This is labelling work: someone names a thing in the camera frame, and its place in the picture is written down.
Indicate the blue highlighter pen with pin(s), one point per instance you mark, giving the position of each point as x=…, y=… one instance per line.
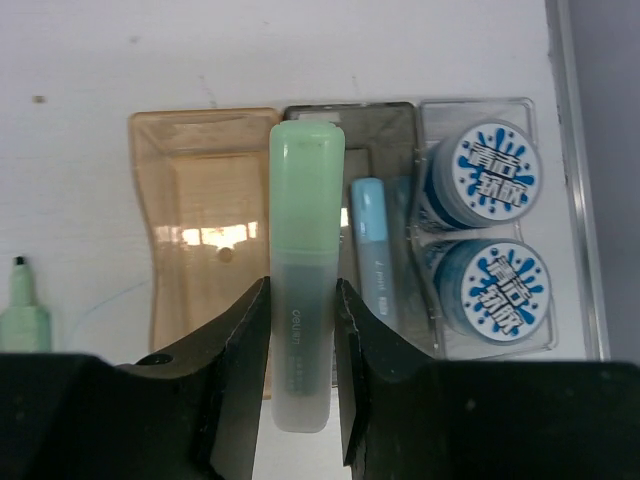
x=373, y=249

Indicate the grey transparent tray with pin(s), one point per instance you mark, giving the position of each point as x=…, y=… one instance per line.
x=381, y=142

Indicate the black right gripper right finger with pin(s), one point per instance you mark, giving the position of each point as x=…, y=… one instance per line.
x=406, y=415

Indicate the green highlighter pen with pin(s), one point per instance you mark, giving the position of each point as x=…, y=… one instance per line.
x=306, y=181

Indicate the amber transparent tray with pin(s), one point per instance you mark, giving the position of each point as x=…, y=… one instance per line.
x=201, y=178

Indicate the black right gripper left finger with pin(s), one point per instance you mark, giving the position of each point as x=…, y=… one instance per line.
x=188, y=411

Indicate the blue-lidded cleaning gel jar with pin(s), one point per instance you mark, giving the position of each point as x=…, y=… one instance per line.
x=483, y=175

